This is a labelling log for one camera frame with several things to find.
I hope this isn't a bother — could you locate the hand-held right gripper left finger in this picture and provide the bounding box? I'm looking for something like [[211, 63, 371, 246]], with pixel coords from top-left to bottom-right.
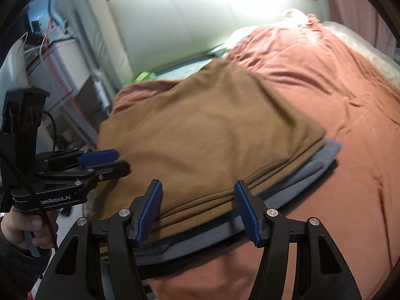
[[34, 179, 163, 300]]

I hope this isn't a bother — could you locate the white cloth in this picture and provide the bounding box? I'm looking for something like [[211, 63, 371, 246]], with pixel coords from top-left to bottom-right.
[[281, 9, 310, 27]]

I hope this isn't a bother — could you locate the white pillow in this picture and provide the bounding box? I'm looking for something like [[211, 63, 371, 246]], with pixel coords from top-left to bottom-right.
[[223, 26, 261, 52]]

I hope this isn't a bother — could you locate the pink curtain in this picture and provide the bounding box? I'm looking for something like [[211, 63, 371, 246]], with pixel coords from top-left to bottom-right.
[[322, 0, 398, 57]]

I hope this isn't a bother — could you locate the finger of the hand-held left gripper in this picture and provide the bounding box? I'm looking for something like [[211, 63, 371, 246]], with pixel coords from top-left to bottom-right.
[[38, 149, 120, 167], [38, 160, 131, 184]]

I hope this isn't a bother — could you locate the dark grey folded garment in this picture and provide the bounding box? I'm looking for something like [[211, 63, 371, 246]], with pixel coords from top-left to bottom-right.
[[134, 159, 339, 279]]

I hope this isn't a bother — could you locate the tan t-shirt with blue print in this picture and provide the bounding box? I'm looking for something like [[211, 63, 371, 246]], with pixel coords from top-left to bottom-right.
[[90, 59, 327, 251]]

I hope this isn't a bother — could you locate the cream padded headboard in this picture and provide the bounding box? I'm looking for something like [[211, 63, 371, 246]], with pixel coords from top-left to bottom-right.
[[108, 0, 326, 76]]

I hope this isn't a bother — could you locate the person's left forearm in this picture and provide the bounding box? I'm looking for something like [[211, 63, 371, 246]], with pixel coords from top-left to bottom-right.
[[0, 231, 52, 291]]

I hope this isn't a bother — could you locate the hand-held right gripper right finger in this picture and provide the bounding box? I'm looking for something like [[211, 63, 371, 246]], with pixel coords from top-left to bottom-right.
[[234, 180, 363, 300]]

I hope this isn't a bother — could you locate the white bag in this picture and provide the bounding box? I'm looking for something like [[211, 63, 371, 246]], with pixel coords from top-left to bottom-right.
[[0, 36, 30, 94]]

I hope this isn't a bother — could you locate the orange-brown blanket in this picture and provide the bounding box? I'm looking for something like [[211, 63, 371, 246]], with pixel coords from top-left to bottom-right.
[[94, 14, 400, 300]]

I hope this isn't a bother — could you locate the white drawer unit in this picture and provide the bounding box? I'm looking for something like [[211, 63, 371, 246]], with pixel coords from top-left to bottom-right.
[[25, 36, 111, 151]]

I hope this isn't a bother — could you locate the person's left hand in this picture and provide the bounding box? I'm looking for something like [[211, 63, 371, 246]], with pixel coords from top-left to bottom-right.
[[0, 206, 59, 251]]

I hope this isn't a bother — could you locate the grey bed sheet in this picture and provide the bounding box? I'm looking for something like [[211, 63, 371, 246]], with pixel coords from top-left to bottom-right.
[[153, 48, 230, 80]]

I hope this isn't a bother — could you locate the red cable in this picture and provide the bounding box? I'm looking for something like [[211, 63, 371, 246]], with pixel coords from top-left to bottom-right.
[[40, 0, 86, 122]]

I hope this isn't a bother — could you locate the green item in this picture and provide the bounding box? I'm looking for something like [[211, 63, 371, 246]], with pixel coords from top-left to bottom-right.
[[133, 71, 157, 84]]

